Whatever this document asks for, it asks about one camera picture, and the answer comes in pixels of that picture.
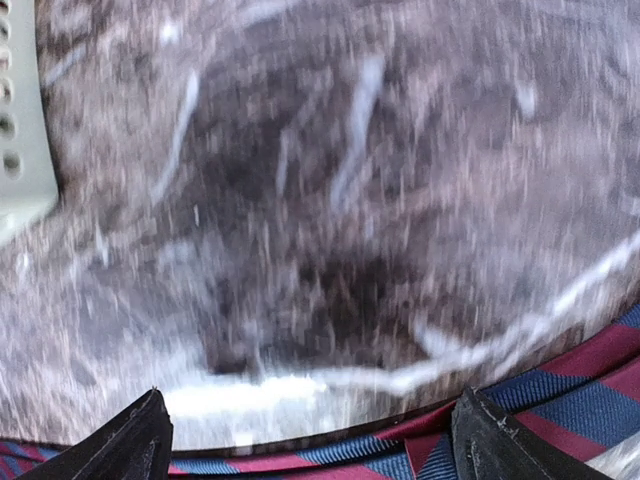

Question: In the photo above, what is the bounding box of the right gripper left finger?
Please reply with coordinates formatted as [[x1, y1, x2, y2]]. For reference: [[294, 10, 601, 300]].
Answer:
[[20, 388, 173, 480]]

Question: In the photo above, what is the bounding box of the red navy striped tie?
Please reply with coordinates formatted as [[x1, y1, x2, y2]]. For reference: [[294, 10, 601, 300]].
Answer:
[[1, 309, 639, 479]]

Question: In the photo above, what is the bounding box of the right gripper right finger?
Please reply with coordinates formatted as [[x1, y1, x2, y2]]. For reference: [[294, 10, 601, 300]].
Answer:
[[451, 387, 615, 479]]

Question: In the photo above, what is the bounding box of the green perforated plastic basket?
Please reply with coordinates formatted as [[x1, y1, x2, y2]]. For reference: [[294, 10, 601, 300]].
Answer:
[[1, 1, 59, 245]]

